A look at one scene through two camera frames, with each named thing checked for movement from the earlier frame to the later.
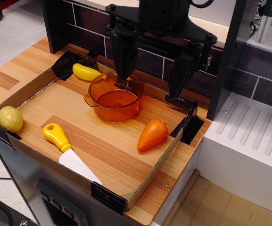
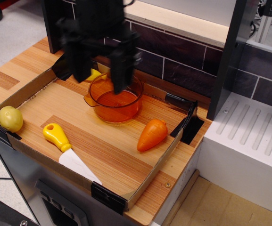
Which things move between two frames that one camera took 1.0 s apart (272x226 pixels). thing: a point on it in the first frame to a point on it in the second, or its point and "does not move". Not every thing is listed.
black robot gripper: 166,19 to 97,21
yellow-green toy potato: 10,118 does not move
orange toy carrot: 153,133 does not move
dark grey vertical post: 243,25 does not move
